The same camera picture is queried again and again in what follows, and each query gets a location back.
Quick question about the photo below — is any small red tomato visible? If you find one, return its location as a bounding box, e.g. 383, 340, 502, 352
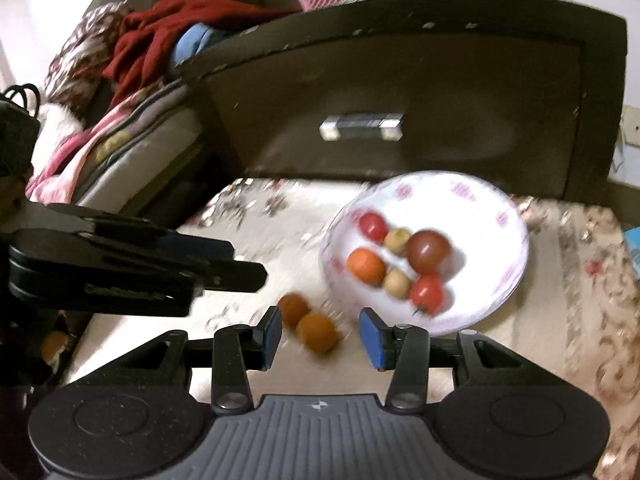
359, 211, 390, 241
409, 275, 446, 314

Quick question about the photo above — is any pink blanket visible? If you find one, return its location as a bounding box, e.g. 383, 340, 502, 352
25, 105, 132, 202

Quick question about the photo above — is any brown floral pillow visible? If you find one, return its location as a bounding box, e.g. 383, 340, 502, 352
44, 2, 134, 112

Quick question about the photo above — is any large dark red tomato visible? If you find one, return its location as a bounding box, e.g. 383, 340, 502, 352
406, 229, 453, 277

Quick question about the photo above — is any beige floral tablecloth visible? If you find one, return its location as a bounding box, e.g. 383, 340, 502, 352
65, 175, 632, 480

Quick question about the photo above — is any dark wooden nightstand drawer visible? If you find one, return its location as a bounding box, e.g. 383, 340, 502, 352
172, 0, 629, 202

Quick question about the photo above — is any red garment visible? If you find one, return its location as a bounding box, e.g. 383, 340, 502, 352
102, 0, 297, 107

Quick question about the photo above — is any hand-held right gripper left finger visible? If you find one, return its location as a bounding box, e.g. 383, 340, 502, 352
119, 306, 285, 414

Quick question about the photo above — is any small yellow round fruit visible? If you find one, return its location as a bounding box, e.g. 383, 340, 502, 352
384, 228, 413, 256
383, 268, 414, 299

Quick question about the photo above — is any silver drawer handle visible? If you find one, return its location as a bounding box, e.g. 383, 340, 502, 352
319, 112, 404, 142

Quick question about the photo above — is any blue paper sheet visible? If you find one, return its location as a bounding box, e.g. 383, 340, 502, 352
623, 227, 640, 272

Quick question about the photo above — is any white floral rimmed plate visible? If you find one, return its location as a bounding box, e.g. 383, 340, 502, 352
320, 171, 530, 337

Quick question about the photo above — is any dark wooden bed frame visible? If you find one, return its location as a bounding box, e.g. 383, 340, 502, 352
115, 140, 242, 227

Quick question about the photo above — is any wall socket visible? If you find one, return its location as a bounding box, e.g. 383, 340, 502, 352
620, 105, 640, 149

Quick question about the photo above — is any white fluffy blanket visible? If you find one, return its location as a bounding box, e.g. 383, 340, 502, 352
37, 104, 84, 147

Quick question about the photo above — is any small orange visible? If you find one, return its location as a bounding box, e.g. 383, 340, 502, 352
296, 312, 340, 355
277, 293, 310, 329

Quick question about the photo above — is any grey beige quilt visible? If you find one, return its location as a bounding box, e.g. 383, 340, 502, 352
75, 80, 212, 212

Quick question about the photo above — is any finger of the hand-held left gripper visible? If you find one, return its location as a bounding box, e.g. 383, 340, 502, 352
95, 250, 269, 295
44, 203, 237, 263

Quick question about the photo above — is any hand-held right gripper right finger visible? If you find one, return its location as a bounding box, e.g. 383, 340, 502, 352
359, 307, 522, 414

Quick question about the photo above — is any large orange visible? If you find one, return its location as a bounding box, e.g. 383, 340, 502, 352
347, 249, 387, 286

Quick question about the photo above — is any blue cloth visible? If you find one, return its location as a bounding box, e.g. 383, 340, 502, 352
169, 25, 232, 67

